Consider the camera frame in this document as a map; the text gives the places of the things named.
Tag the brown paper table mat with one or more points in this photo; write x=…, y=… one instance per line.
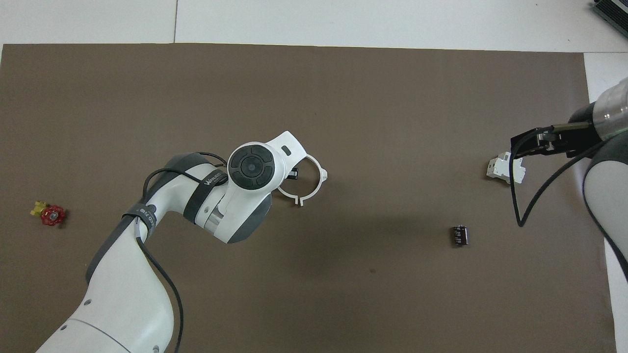
x=392, y=274

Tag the grey ribbed device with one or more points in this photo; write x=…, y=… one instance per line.
x=612, y=11

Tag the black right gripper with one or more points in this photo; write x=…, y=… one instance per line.
x=574, y=139

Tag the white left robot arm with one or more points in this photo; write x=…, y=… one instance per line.
x=122, y=304

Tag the red handwheel brass valve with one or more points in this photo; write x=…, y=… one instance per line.
x=52, y=215

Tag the small black ribbed connector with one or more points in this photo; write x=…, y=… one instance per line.
x=459, y=236

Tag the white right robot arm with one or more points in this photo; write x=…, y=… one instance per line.
x=606, y=186

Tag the white circuit breaker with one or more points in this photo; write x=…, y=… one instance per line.
x=500, y=169

